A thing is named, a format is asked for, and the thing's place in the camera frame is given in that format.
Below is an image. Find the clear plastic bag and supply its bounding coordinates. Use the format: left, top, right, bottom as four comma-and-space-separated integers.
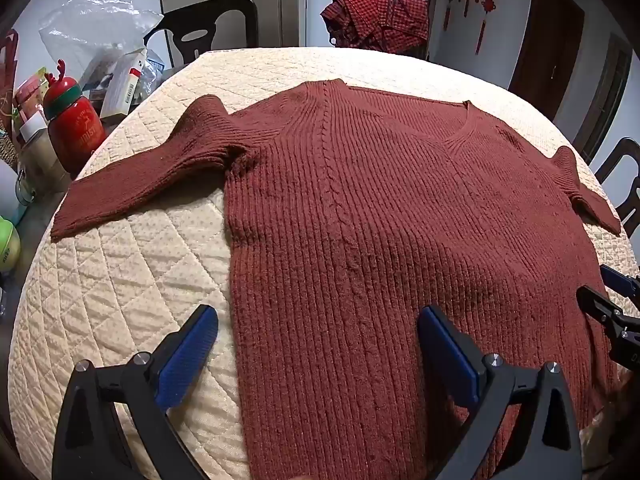
39, 0, 163, 91

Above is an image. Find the glass jar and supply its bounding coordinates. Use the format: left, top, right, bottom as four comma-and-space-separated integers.
15, 135, 68, 206

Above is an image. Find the white cardboard box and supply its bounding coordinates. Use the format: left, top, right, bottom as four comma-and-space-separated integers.
100, 49, 148, 120

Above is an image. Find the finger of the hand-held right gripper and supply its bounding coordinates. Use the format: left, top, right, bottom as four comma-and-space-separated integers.
576, 285, 640, 366
599, 263, 640, 307

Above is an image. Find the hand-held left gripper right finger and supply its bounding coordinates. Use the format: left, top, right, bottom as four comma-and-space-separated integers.
417, 305, 585, 480

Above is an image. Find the red plaid shirt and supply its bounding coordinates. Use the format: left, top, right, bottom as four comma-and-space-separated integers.
320, 0, 431, 58

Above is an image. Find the green round container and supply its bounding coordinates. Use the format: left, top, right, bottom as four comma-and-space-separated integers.
0, 215, 22, 273

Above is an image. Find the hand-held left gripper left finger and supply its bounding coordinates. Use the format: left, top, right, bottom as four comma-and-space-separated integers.
51, 304, 221, 480

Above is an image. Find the cream quilted table cover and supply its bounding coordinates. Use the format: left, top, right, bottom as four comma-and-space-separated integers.
7, 46, 640, 480

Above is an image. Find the dark brown door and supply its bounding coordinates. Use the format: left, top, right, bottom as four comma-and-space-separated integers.
507, 0, 586, 121

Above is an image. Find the red bag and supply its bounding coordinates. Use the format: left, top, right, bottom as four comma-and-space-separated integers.
0, 30, 21, 111

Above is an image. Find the red bottle with antler lid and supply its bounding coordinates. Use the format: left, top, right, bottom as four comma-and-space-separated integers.
42, 58, 107, 176

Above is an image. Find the rust red knit sweater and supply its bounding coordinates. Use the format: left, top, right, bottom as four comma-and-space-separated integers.
50, 80, 623, 480

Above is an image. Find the black plastic chair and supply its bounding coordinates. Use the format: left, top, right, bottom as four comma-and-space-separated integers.
595, 137, 640, 226
144, 0, 259, 68

